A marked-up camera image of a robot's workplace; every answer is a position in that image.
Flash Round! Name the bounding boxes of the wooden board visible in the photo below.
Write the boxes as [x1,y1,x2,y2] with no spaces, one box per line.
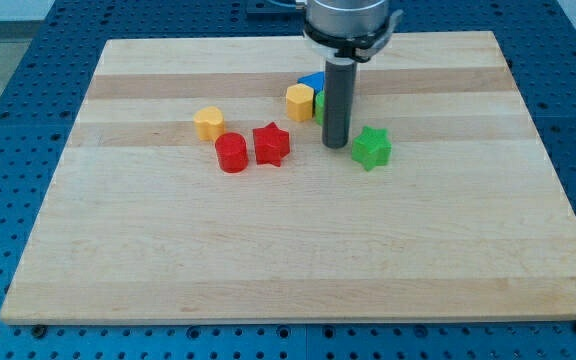
[0,31,576,325]

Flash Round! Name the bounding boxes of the yellow heart block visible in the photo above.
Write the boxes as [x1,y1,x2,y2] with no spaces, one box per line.
[193,106,226,141]

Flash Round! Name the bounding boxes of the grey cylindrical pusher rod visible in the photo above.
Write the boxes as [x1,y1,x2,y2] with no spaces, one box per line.
[322,62,357,149]

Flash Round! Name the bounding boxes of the red star block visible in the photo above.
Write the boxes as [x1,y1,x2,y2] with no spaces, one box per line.
[253,122,290,167]

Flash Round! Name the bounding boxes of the yellow hexagon block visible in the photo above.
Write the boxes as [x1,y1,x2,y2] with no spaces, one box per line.
[285,83,315,122]

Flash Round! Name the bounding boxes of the red cylinder block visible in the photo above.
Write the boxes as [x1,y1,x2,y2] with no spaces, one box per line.
[215,132,249,173]

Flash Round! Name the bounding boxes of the green star block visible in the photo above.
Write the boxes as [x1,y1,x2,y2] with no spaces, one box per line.
[351,126,392,171]

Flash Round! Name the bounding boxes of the blue block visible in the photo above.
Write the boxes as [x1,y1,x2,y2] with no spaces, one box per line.
[297,71,325,93]

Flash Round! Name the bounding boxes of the green cylinder block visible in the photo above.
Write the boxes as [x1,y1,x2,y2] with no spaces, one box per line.
[314,91,325,126]

